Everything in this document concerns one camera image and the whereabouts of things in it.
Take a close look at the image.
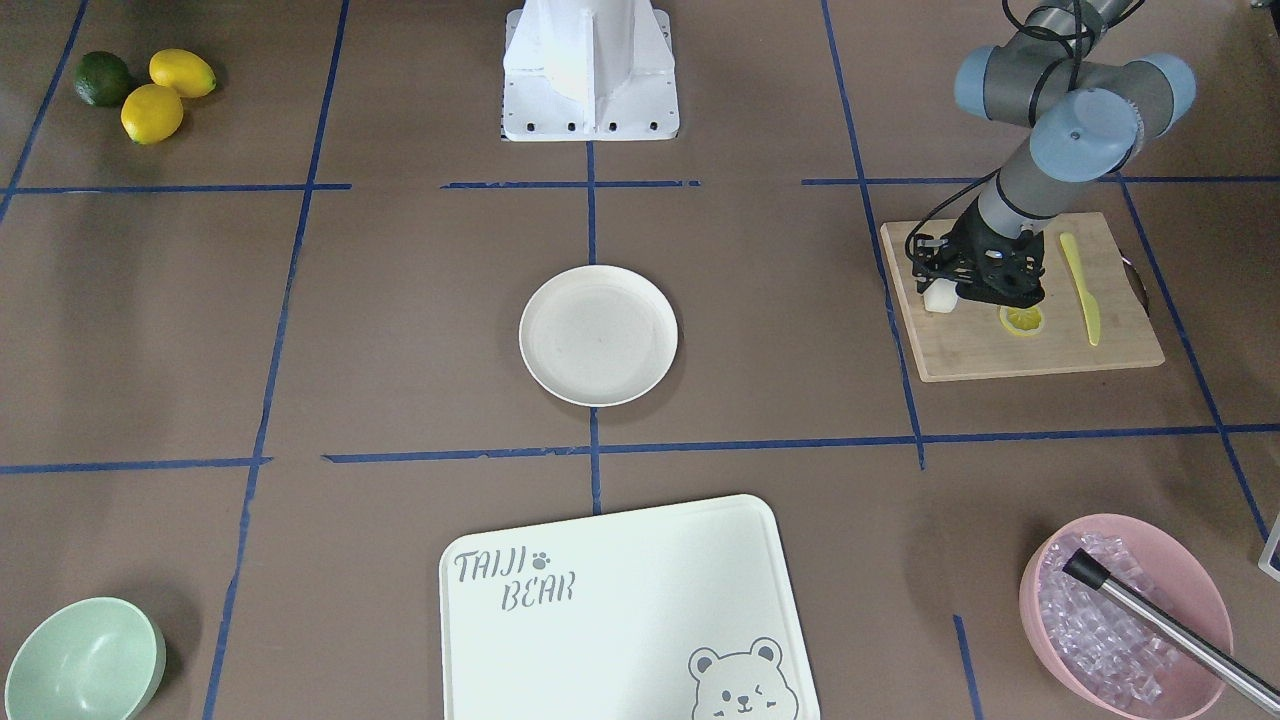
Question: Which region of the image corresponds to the yellow lemon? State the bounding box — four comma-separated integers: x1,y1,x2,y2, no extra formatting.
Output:
148,47,218,99
120,85,186,145

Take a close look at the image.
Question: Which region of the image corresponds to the wooden cutting board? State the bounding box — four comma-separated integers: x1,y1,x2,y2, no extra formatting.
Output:
881,211,1166,384

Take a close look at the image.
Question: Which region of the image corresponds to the green lime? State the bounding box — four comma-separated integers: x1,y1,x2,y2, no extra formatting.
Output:
73,51,134,108

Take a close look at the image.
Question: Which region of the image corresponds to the white round plate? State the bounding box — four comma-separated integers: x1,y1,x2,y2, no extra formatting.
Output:
518,264,678,407

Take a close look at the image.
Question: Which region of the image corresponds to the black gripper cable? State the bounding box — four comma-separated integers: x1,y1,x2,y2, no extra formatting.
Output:
905,0,1146,251

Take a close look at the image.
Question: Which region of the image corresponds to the white wire cup rack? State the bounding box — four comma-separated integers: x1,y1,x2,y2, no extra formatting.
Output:
1257,516,1280,582

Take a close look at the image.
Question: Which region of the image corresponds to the pink bowl with ice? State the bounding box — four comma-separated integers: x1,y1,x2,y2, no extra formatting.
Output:
1019,514,1234,719

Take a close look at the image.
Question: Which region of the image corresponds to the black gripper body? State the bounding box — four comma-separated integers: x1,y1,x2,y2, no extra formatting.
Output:
908,205,1044,307

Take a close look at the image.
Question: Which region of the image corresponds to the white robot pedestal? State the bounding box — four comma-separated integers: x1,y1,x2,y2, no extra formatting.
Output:
500,1,681,142

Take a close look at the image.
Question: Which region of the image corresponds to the yellow plastic knife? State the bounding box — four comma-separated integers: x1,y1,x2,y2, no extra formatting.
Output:
1059,233,1102,347

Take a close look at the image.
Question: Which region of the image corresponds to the metal black-tipped pestle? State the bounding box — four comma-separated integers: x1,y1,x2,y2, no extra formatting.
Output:
1061,550,1279,717

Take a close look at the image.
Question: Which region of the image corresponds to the mint green bowl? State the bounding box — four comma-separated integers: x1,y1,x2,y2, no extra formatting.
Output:
3,597,166,719

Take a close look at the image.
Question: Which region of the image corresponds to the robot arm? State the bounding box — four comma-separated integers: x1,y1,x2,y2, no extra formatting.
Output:
904,1,1197,307

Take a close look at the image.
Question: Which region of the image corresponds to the lemon slice near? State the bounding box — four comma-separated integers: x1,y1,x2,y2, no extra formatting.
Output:
997,306,1044,337

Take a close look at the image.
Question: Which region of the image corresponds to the cream bear tray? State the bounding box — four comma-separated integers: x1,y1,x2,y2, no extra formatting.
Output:
439,495,820,719

